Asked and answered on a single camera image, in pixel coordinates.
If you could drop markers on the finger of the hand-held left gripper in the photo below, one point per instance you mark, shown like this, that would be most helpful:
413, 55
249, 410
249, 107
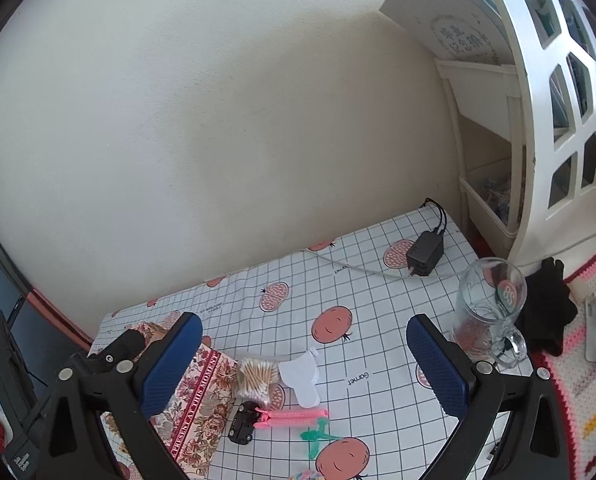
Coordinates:
122, 345

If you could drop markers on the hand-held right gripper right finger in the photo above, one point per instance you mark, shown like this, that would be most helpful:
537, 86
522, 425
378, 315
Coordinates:
438, 370

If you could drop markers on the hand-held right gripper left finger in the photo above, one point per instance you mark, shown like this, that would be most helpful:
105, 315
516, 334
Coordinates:
172, 365

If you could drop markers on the floral pink cardboard box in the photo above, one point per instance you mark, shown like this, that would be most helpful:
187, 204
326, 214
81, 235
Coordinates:
197, 410

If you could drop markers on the black hair claw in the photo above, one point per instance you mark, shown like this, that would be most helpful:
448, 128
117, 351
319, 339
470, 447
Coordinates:
243, 422

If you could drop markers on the pink hair clip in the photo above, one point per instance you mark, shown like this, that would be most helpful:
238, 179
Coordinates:
293, 418

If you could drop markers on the pomegranate print desktop tablecloth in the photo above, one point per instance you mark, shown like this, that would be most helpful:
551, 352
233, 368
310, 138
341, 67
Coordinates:
378, 310

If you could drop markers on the clear glass mug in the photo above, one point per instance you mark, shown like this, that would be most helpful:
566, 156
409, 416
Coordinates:
483, 310

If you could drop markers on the bag of cotton swabs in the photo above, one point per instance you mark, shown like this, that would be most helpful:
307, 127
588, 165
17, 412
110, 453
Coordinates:
258, 380

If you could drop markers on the black power adapter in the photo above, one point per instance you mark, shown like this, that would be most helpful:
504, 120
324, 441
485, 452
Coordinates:
424, 255

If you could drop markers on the black glove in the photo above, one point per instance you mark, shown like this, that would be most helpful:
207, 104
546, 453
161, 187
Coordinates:
548, 305

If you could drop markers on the green hair clip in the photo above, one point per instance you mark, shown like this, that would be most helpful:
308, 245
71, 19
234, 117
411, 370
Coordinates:
315, 437

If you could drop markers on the striped crochet mat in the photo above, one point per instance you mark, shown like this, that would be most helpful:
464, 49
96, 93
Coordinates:
593, 410

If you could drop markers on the white storage organiser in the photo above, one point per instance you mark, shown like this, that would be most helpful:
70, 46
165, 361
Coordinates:
488, 200

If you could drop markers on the white cutout book rack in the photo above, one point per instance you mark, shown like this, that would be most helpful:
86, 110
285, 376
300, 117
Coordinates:
538, 85

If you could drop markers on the pale grey book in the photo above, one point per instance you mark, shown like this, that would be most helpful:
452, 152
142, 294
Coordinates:
453, 25

